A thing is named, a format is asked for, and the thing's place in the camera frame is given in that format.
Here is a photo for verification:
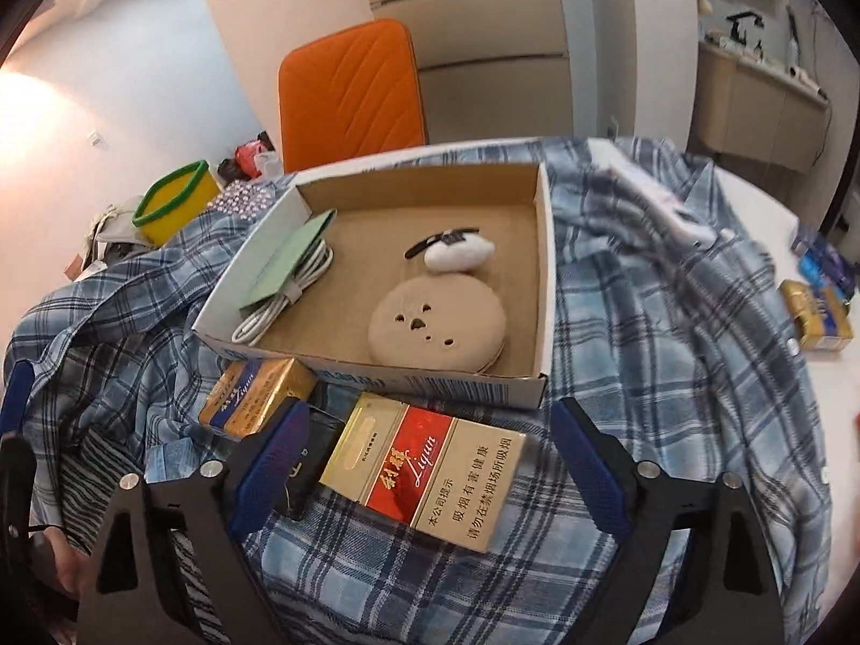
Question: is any white plush hair tie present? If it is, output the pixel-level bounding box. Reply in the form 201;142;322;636
404;227;495;274

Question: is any yellow bin with green rim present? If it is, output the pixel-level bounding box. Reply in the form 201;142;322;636
132;160;223;247

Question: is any blue plaid shirt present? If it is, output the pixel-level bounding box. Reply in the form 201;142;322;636
3;136;837;645

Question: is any white charging cable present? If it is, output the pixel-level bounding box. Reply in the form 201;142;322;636
232;238;335;345

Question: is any orange chair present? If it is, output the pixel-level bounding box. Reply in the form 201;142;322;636
278;20;429;174

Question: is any person's left hand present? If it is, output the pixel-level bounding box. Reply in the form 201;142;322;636
40;527;90;602

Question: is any black faucet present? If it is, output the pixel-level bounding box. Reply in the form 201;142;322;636
726;10;765;48

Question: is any red and gold cigarette carton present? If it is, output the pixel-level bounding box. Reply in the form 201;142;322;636
319;391;528;555

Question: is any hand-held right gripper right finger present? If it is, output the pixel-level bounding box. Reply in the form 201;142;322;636
551;396;786;645

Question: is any green card pouch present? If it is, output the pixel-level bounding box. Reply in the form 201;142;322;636
240;210;337;313

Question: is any black cigarette pack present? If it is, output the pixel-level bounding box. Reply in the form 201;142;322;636
272;403;347;521

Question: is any gold and blue cigarette pack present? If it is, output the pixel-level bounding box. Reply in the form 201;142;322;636
779;280;856;352

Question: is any red plastic bag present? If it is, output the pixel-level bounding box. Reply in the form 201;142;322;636
232;141;263;179

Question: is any beige refrigerator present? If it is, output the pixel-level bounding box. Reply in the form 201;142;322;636
349;0;575;149

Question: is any round beige soft case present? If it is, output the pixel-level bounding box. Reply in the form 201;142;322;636
367;273;515;374

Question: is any cardboard box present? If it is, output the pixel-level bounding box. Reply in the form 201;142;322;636
191;161;557;411

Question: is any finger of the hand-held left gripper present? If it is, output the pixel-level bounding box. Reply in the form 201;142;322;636
0;359;34;432
0;431;36;531

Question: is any beige vanity cabinet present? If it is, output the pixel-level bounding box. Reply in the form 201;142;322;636
689;37;830;176

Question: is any rhinestone pouch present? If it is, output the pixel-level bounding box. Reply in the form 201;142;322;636
211;183;276;219

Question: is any dark striped cloth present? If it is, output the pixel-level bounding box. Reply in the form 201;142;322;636
60;417;230;645

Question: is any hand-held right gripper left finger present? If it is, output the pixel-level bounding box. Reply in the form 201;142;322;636
79;402;311;645

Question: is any white crumpled bag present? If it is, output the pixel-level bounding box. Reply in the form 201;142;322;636
87;195;152;249

